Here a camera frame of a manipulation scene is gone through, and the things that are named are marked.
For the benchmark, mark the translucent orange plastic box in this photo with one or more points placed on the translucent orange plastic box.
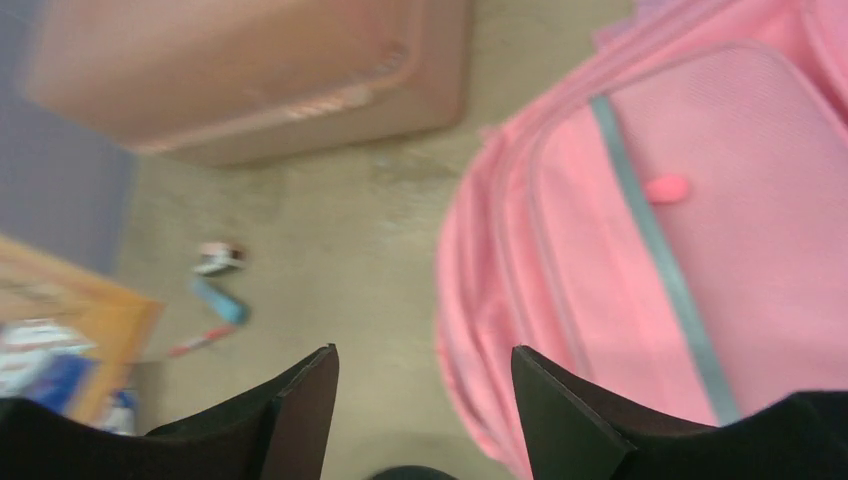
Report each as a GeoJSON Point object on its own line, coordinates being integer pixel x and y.
{"type": "Point", "coordinates": [224, 82]}

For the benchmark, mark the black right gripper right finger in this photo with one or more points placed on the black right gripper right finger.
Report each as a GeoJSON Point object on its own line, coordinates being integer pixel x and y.
{"type": "Point", "coordinates": [574, 429]}

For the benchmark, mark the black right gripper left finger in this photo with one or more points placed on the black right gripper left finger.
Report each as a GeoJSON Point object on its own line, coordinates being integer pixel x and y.
{"type": "Point", "coordinates": [276, 430]}

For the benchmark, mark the blue highlighter marker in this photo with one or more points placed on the blue highlighter marker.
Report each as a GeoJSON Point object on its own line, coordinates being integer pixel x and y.
{"type": "Point", "coordinates": [228, 308]}

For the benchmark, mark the pink student backpack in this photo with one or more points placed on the pink student backpack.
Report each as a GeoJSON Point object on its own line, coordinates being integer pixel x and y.
{"type": "Point", "coordinates": [668, 222]}

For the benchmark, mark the blue orange picture book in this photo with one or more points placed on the blue orange picture book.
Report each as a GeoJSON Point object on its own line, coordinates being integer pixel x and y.
{"type": "Point", "coordinates": [70, 338]}

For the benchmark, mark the red pen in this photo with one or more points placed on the red pen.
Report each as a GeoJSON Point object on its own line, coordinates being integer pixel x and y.
{"type": "Point", "coordinates": [206, 338]}

